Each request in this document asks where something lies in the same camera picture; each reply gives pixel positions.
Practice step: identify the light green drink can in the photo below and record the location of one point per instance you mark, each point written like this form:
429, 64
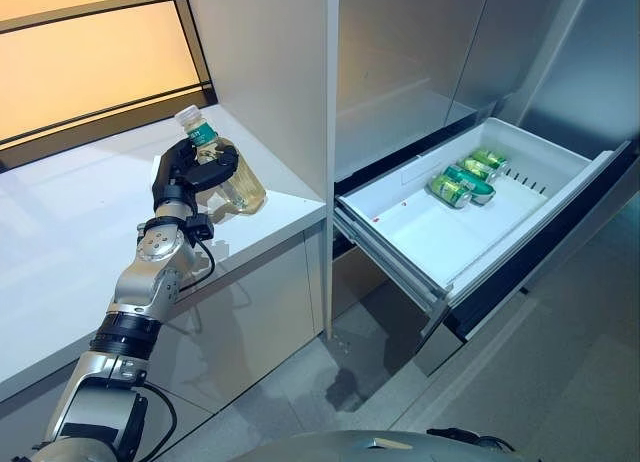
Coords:
446, 189
491, 158
479, 167

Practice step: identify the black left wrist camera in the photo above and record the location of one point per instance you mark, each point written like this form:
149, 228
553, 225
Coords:
201, 228

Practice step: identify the fridge drawer with white bin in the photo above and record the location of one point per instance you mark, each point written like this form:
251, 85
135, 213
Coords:
450, 232

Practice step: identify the yellow drink bottle white cap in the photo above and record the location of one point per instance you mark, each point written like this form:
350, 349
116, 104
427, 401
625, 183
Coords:
245, 187

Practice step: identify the black framed backlit window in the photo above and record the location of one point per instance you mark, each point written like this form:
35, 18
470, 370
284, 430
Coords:
75, 72

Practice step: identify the teal green drink can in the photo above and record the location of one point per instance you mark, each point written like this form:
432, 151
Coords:
475, 184

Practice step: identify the stainless steel fridge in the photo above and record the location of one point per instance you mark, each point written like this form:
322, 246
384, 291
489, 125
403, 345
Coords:
400, 47

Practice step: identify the white tall cabinet panel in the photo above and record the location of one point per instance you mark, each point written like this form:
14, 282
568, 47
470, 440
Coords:
270, 82

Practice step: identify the grey robot torso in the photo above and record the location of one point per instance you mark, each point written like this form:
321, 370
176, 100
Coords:
360, 447

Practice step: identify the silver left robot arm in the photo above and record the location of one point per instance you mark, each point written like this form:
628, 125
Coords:
145, 277

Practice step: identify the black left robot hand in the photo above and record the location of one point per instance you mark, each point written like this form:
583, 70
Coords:
175, 177

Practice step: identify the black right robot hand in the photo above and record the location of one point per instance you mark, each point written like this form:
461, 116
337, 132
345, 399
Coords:
470, 436

